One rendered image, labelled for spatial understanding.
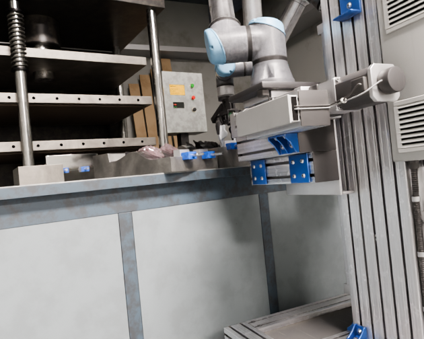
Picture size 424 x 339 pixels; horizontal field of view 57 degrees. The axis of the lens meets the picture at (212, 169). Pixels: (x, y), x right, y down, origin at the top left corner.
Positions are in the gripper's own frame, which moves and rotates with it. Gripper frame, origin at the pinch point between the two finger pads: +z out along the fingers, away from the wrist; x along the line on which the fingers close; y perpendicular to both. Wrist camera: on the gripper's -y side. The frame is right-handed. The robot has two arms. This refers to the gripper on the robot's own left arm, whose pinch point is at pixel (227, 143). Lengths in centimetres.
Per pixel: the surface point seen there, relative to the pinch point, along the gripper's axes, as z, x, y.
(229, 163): 8.7, -1.9, 2.2
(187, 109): -31, 29, -85
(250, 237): 41.4, 4.3, 4.2
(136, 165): 6.4, -40.5, -5.2
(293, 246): 49, 28, 4
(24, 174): 6, -80, -11
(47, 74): -56, -52, -105
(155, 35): -74, 4, -72
